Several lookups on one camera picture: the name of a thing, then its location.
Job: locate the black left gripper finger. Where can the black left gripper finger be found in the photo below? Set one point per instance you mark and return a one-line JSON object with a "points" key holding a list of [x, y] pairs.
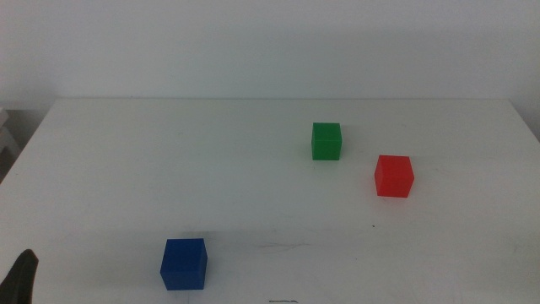
{"points": [[19, 280]]}

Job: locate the green cube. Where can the green cube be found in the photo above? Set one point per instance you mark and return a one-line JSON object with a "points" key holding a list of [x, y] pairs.
{"points": [[326, 143]]}

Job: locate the red cube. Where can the red cube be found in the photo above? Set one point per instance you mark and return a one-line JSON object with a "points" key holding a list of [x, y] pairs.
{"points": [[394, 177]]}

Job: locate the blue cube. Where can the blue cube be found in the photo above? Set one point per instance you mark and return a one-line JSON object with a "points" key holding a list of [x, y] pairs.
{"points": [[183, 266]]}

